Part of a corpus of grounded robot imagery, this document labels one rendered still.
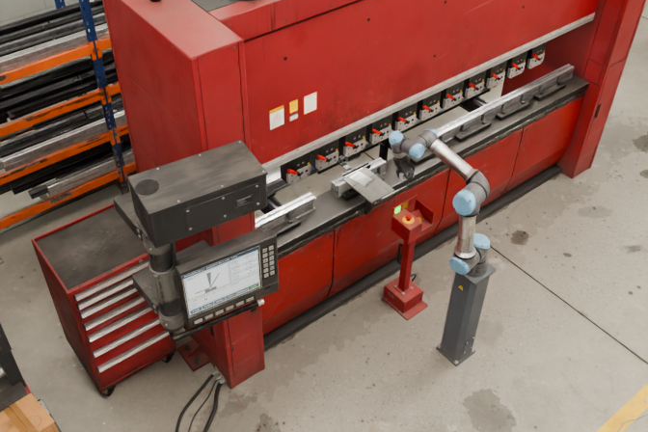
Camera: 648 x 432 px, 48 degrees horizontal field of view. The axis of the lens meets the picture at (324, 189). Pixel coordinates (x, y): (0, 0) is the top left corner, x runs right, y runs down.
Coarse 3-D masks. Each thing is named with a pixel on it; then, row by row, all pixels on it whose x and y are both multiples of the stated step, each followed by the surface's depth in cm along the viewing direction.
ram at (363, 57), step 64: (384, 0) 370; (448, 0) 403; (512, 0) 440; (576, 0) 486; (256, 64) 340; (320, 64) 366; (384, 64) 397; (448, 64) 435; (256, 128) 363; (320, 128) 393
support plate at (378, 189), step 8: (368, 176) 435; (376, 176) 436; (352, 184) 430; (360, 184) 430; (376, 184) 430; (384, 184) 430; (360, 192) 425; (368, 192) 425; (376, 192) 425; (384, 192) 425; (368, 200) 420; (376, 200) 421
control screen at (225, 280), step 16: (240, 256) 309; (256, 256) 315; (192, 272) 299; (208, 272) 304; (224, 272) 309; (240, 272) 315; (256, 272) 321; (192, 288) 305; (208, 288) 310; (224, 288) 316; (240, 288) 322; (192, 304) 311; (208, 304) 316
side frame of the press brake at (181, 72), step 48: (144, 0) 323; (144, 48) 325; (192, 48) 293; (240, 48) 301; (144, 96) 352; (192, 96) 302; (240, 96) 316; (144, 144) 382; (192, 144) 324; (192, 240) 382; (192, 336) 464; (240, 336) 414
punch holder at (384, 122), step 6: (378, 120) 421; (384, 120) 424; (390, 120) 428; (366, 126) 426; (372, 126) 421; (378, 126) 424; (384, 126) 428; (390, 126) 431; (366, 132) 429; (372, 132) 424; (384, 132) 430; (390, 132) 434; (366, 138) 431; (372, 138) 426; (378, 138) 430; (384, 138) 434
